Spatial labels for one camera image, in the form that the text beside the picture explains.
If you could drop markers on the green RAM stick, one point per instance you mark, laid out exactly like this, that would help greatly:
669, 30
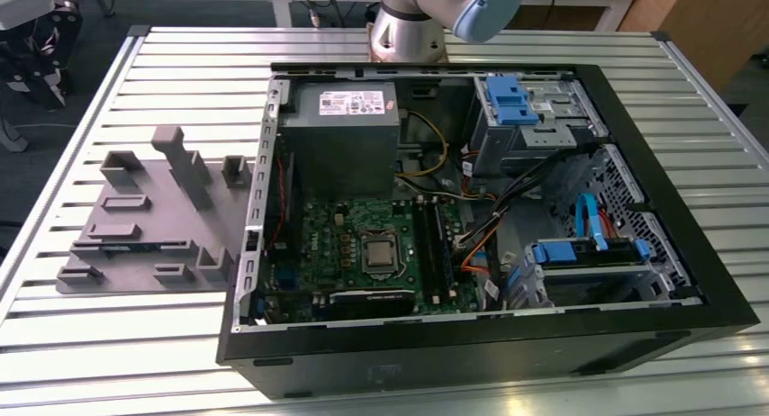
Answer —
125, 246

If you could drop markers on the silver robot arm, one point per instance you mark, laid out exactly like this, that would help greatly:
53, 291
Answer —
402, 33

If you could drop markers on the black RAM slot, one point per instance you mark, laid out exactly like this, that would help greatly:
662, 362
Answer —
425, 254

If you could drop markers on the white desk foot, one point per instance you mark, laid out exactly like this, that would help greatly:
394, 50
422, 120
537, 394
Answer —
13, 137

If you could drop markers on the grey parts rack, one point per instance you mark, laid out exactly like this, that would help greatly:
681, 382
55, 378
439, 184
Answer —
161, 218

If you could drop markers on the grey power supply unit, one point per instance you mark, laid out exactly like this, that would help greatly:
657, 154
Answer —
336, 155

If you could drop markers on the green motherboard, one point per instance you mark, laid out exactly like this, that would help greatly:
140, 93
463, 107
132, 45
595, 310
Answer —
324, 240

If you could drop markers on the blue expansion slot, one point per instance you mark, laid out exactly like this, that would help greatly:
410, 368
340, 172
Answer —
287, 281

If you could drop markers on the silver CPU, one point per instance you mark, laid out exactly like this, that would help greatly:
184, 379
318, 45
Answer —
380, 256

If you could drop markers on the CPU socket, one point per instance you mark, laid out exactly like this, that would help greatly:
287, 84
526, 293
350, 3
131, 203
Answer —
379, 277

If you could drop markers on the black graphics card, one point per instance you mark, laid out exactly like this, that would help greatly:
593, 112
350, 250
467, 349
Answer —
372, 304

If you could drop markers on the blue plastic drive latch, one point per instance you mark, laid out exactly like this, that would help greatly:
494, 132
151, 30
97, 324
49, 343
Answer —
507, 89
517, 115

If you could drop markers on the silver drive cage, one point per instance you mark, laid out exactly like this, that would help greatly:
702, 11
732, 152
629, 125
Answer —
541, 139

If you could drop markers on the black PC case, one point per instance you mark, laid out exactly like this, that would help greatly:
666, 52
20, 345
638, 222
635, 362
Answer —
420, 362

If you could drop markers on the hard disk in blue carrier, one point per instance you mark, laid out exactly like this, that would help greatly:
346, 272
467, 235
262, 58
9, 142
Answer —
555, 252

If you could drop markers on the wooden cabinet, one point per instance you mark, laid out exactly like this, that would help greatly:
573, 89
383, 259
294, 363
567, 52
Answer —
709, 20

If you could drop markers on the silver disk bay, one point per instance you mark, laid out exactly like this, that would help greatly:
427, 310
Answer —
663, 272

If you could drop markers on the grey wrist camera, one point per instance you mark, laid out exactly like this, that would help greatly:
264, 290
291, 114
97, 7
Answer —
20, 4

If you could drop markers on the white frame desk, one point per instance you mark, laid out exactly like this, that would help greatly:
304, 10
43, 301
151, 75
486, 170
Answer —
618, 11

